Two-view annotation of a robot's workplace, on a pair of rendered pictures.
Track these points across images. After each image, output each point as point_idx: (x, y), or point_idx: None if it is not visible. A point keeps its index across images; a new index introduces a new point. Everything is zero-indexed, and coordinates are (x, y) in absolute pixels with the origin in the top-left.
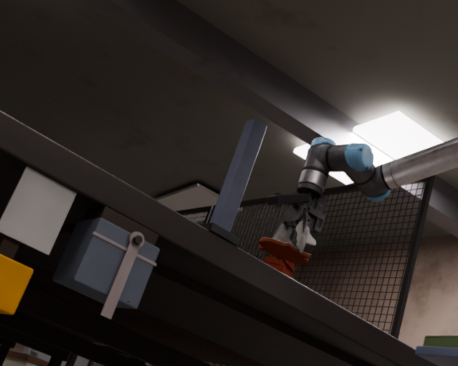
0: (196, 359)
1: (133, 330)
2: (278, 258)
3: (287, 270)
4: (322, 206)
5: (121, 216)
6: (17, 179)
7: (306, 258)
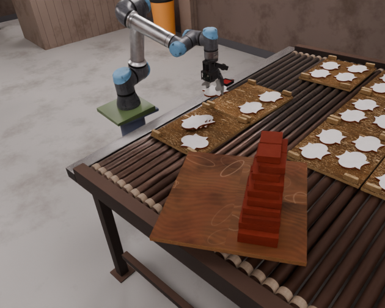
0: (307, 231)
1: (340, 192)
2: (219, 96)
3: (256, 151)
4: (203, 65)
5: None
6: None
7: (204, 91)
